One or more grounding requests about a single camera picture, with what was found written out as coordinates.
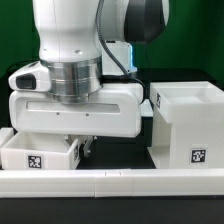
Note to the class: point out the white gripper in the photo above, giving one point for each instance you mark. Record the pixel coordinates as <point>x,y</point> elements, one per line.
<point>112,111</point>

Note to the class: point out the white drawer box front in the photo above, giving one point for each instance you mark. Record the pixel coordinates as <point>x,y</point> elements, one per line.
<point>36,151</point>

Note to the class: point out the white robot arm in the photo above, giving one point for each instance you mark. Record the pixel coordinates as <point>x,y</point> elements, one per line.
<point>65,95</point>

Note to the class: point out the white fiducial marker plate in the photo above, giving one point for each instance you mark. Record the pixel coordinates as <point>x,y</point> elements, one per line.
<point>146,109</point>

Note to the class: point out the white left barrier block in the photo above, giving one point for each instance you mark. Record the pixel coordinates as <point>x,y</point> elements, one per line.
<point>5,135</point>

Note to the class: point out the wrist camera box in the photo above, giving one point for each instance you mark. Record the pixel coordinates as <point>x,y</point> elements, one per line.
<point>32,77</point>

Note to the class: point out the white front barrier rail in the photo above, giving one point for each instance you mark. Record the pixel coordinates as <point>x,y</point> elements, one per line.
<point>112,183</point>

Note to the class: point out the white drawer cabinet frame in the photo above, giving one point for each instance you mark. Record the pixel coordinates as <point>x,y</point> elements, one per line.
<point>188,125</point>

